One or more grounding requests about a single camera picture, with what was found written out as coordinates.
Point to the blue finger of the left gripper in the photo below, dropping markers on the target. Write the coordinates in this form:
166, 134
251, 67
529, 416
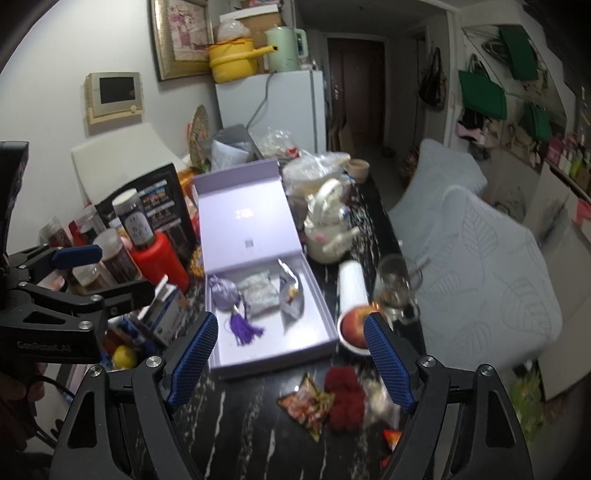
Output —
69, 258

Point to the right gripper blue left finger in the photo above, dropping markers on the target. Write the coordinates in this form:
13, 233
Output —
186, 358

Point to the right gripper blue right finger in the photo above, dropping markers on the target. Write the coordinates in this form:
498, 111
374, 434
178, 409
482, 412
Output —
395, 359

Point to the clear plastic zip bag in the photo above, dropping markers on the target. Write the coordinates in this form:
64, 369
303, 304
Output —
379, 406

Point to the dark red fluffy scrunchie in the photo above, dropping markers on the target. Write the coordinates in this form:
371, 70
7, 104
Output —
348, 409

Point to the lavender sachet pouch with tassel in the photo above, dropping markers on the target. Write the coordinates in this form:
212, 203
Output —
226, 297

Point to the brown green snack packet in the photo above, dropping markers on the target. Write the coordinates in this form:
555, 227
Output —
308, 405

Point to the red orange snack packet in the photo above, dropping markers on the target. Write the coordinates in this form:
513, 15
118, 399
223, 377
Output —
392, 437

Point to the white patterned snack bag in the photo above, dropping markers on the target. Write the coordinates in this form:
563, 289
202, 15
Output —
259, 294

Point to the silver foil snack packet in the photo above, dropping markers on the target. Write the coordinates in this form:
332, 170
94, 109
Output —
291, 296

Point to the red apple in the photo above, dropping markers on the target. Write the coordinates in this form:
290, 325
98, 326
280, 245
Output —
352, 324

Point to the blue white medicine box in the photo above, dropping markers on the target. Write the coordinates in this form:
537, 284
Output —
162, 317

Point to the glass mug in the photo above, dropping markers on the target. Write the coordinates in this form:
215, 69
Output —
398, 280

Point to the dark lidded jar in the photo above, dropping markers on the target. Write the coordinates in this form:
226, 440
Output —
129, 209

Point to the red plastic canister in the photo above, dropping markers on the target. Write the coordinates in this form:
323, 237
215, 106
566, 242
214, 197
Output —
159, 260

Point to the lavender open gift box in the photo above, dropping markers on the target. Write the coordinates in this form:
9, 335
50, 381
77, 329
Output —
246, 229

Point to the black printed package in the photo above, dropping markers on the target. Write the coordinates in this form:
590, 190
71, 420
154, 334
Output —
164, 204

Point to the leaf patterned chair front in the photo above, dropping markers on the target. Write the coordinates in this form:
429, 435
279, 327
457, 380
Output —
487, 296

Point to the leaf patterned chair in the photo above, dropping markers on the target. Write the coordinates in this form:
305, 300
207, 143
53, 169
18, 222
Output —
439, 168
487, 296

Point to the cream cartoon water bottle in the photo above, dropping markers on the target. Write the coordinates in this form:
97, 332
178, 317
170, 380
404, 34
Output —
328, 232

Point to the leaf patterned chair rear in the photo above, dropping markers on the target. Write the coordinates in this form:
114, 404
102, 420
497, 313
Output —
439, 168

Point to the clear plastic bag of food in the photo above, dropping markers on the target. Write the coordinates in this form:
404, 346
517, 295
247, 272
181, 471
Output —
306, 174

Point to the woven straw fan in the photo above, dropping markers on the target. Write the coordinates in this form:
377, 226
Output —
198, 134

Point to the grey foil bag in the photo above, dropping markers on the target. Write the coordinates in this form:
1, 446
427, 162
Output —
231, 147

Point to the white refrigerator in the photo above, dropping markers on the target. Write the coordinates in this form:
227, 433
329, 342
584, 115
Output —
290, 101

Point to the framed picture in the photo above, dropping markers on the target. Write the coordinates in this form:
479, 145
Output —
181, 35

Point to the yellow pot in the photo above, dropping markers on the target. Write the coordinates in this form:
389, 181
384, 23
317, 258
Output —
235, 59

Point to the green tote bag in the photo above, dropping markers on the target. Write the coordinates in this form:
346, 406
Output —
483, 96

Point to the pale green electric kettle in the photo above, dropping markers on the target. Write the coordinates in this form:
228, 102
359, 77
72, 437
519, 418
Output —
290, 47

